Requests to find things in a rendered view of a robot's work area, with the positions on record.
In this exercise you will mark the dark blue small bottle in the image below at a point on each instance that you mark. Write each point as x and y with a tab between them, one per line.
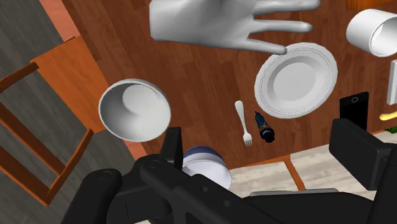
264	127

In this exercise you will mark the green object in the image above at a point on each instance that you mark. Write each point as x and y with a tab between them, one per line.
392	129

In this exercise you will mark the white bowl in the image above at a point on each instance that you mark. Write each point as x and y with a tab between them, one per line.
135	110

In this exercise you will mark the blue and white cup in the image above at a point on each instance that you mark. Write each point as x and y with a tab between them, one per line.
207	167

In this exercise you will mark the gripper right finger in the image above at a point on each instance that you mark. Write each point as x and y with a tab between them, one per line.
363	155

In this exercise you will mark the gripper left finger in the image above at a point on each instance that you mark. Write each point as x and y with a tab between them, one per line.
161	189

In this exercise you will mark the black phone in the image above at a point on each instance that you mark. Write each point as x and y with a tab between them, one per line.
355	108

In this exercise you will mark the white box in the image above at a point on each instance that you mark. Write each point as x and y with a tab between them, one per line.
393	82

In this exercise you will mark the white fork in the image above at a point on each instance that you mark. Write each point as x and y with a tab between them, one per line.
243	122

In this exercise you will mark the wooden chair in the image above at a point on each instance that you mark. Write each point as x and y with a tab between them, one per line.
68	80

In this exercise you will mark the white plate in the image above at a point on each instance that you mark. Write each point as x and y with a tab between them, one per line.
296	80

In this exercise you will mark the yellow banana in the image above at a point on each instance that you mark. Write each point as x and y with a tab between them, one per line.
388	116

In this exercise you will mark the brown wooden table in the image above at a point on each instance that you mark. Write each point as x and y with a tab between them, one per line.
201	80

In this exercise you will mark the white hand figure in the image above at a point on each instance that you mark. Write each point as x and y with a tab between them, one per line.
211	21

